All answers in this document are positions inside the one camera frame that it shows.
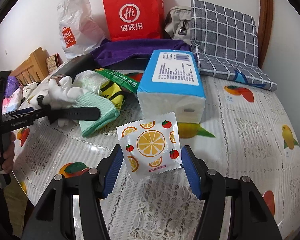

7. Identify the green tissue packet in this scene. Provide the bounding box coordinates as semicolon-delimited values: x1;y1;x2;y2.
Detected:
72;70;109;94

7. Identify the white cloth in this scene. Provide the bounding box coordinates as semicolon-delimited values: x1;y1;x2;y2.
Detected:
29;75;91;127

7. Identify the yellow black soft pouch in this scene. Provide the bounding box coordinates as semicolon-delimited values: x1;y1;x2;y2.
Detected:
100;81;125;110

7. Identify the small patterned box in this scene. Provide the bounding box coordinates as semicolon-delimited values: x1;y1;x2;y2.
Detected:
45;53;62;74

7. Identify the blue tissue pack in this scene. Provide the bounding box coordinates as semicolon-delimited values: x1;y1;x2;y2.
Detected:
136;49;206;124

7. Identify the dark box with copper end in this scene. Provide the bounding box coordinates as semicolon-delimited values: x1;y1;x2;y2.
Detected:
49;54;99;83

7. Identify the mint green cloth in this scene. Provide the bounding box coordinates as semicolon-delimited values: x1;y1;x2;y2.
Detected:
74;92;120;138

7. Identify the white Miniso plastic bag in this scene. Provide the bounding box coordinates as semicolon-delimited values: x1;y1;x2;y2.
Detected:
57;0;106;60

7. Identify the orange print wet wipe packet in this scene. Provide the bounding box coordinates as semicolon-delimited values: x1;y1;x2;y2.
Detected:
116;112;182;181

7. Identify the person's left hand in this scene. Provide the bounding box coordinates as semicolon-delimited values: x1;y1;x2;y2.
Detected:
0;132;15;173

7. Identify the grey checkered cushion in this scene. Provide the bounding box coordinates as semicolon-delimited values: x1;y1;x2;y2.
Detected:
190;0;277;92

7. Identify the red Haidilao paper bag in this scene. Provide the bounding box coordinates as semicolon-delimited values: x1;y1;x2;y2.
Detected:
102;0;165;41

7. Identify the green snack packet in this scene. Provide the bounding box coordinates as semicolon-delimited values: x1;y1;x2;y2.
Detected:
95;68;139;93

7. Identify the beige canvas bag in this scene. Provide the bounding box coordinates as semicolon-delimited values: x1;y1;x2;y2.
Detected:
165;6;191;45

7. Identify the purple towel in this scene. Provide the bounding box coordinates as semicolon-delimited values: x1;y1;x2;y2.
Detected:
90;39;191;68

